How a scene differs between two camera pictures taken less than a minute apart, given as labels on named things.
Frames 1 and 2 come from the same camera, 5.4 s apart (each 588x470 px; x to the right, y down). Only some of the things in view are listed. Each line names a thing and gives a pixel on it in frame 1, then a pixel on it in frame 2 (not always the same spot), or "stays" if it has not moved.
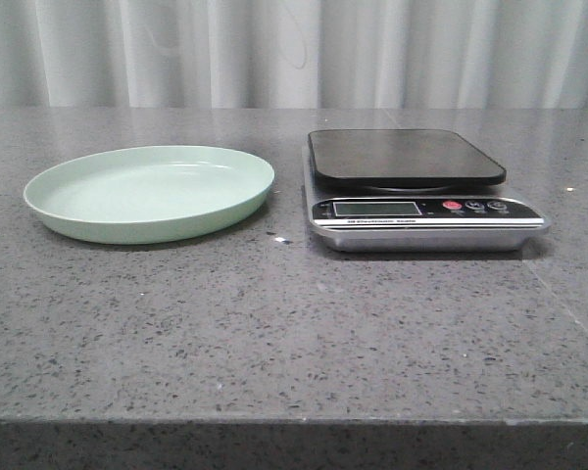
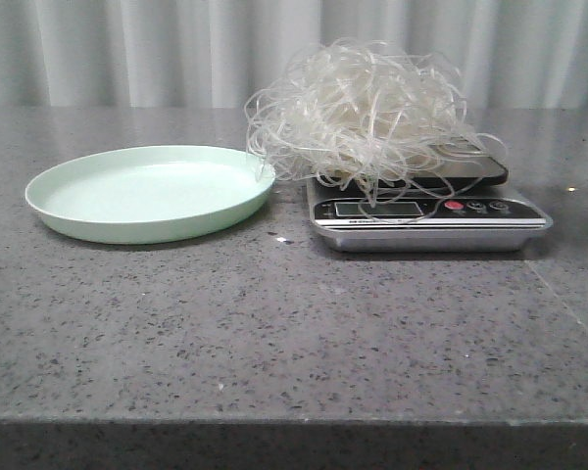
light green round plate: x=148 y=194 stays
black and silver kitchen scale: x=394 y=191 stays
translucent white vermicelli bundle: x=171 y=23 → x=367 y=116
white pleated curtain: x=294 y=54 stays
